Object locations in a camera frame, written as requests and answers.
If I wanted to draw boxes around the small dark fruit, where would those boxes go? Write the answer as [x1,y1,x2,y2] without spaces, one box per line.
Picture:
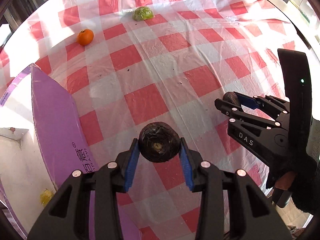
[222,92,241,107]

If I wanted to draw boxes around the yellow apple half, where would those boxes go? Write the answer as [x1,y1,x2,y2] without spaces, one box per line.
[40,189,54,207]

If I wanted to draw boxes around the dark fruit half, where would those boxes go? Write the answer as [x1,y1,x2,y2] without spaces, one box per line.
[138,122,181,163]

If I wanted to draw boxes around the green fruit half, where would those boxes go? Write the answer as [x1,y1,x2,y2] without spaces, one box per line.
[132,6,154,22]

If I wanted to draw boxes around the small orange tangerine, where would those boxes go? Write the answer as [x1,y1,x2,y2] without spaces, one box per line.
[76,29,94,46]

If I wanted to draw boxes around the person's right hand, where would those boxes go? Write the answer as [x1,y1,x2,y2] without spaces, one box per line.
[274,171,296,190]

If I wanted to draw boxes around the purple-rimmed white cardboard box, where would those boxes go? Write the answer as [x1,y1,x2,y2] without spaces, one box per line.
[0,63,143,240]

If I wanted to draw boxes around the red white checkered tablecloth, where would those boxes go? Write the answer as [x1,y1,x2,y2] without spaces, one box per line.
[0,0,320,240]

